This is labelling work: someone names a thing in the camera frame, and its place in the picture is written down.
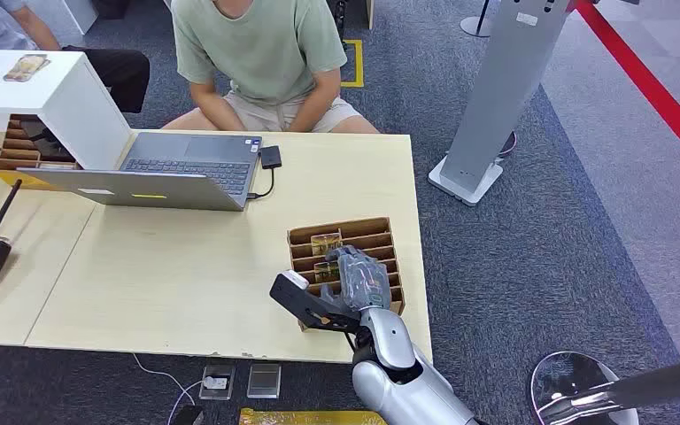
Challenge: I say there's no black usb hub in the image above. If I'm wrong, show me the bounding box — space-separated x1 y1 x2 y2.
259 145 283 171

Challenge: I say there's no black hub cable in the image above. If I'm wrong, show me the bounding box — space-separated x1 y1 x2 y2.
245 168 276 201

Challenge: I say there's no white power cable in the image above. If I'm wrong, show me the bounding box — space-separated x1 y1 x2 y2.
131 352 207 425

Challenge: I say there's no black bracket wrist camera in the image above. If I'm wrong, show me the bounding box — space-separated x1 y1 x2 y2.
268 270 363 335

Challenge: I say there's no dark stanchion pole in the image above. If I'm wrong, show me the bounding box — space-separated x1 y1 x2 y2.
539 352 680 423

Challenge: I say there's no round stanchion base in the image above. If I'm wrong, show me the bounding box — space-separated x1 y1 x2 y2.
460 0 495 39

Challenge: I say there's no glossy patterned card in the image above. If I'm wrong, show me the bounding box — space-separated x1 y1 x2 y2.
310 232 343 257

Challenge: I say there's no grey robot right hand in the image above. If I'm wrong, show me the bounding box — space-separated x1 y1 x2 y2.
320 245 393 313

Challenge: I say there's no wooden slotted card holder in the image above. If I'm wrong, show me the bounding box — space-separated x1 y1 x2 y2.
286 217 406 333
0 113 81 191

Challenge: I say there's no grey open laptop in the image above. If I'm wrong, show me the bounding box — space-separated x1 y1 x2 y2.
15 131 264 213

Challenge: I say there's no closed floor socket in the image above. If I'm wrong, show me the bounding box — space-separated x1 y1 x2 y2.
245 362 283 401

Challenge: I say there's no chrome stanchion base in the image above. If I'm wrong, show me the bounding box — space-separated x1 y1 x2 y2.
529 351 641 425

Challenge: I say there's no red barrier belt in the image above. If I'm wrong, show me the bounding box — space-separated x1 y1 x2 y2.
567 0 680 182

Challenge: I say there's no white box shelf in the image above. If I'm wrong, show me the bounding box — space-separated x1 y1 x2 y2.
0 49 134 172

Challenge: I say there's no grey kiosk stand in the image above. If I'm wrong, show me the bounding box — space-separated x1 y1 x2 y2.
427 0 576 208

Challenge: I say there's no yellow plastic sheet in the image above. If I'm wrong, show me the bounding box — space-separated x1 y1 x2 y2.
238 407 390 425

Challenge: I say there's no floor socket with plug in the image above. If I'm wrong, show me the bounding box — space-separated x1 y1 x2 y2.
198 363 237 402

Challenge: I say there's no person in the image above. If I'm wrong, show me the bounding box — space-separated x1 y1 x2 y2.
161 0 381 135
0 0 151 114

